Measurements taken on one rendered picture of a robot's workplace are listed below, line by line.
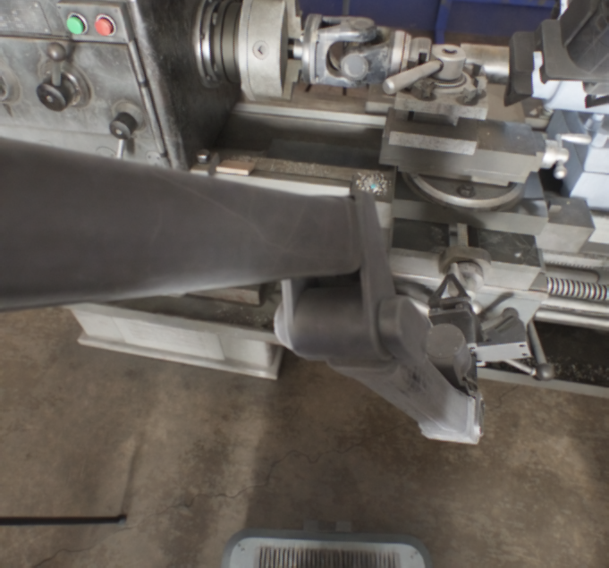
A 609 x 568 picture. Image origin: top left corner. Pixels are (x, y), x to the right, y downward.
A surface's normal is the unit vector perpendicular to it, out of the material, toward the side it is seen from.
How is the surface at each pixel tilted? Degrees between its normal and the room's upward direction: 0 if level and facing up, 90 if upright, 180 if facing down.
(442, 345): 26
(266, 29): 52
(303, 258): 67
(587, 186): 90
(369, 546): 0
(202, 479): 0
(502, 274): 90
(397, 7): 90
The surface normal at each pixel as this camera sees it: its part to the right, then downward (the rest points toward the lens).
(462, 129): 0.00, -0.65
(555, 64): -0.03, -0.18
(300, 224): 0.85, -0.12
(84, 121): -0.19, 0.75
